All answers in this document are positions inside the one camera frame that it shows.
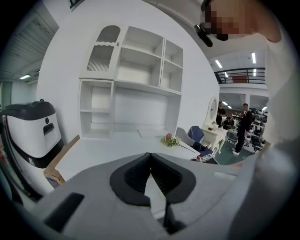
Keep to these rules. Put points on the person's white shirt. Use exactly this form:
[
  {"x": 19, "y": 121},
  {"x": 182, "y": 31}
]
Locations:
[{"x": 283, "y": 117}]

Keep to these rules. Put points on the grey chair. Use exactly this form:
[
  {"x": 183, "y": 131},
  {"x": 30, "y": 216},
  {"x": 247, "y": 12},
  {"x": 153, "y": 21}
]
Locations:
[{"x": 182, "y": 136}]

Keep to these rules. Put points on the black head-worn camera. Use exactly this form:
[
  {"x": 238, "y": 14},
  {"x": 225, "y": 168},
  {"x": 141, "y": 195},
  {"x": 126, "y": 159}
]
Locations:
[{"x": 204, "y": 36}]

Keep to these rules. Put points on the brown cardboard box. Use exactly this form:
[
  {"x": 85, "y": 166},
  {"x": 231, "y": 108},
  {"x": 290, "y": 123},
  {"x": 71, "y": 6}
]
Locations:
[{"x": 58, "y": 164}]

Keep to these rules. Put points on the ceiling light strip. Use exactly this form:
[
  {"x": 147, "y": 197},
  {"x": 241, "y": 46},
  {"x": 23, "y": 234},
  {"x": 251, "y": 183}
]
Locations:
[
  {"x": 25, "y": 76},
  {"x": 218, "y": 63},
  {"x": 253, "y": 58}
]

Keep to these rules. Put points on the white dressing table with mirror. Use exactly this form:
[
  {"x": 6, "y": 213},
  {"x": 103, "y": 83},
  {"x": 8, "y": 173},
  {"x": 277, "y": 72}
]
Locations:
[{"x": 214, "y": 138}]

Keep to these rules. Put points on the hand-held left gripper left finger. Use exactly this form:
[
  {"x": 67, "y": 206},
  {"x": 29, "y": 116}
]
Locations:
[{"x": 93, "y": 194}]

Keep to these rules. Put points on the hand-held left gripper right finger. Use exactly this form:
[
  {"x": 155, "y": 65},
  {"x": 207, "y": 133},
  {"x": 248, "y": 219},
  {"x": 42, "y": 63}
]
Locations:
[{"x": 199, "y": 182}]

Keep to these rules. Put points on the white and black machine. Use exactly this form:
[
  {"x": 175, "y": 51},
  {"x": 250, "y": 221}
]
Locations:
[{"x": 32, "y": 131}]

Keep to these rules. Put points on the black balcony railing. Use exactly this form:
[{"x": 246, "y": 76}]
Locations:
[{"x": 241, "y": 76}]

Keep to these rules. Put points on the rack of equipment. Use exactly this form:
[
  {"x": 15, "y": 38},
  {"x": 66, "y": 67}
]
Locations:
[{"x": 257, "y": 126}]

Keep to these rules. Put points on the blue chair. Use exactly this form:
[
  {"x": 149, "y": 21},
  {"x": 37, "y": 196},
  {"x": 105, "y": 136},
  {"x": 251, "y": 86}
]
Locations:
[{"x": 197, "y": 133}]

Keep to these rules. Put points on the pink flower bouquet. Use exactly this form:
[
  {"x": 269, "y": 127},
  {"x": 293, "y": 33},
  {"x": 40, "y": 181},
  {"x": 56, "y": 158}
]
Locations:
[{"x": 171, "y": 140}]

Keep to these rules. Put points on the white shelf hutch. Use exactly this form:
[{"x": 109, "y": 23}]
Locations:
[{"x": 140, "y": 70}]

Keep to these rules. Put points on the white desk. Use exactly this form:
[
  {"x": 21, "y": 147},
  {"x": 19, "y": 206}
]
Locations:
[{"x": 105, "y": 150}]

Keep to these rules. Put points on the person's head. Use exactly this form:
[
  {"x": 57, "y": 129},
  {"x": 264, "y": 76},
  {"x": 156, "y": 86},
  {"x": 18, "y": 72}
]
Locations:
[{"x": 246, "y": 16}]

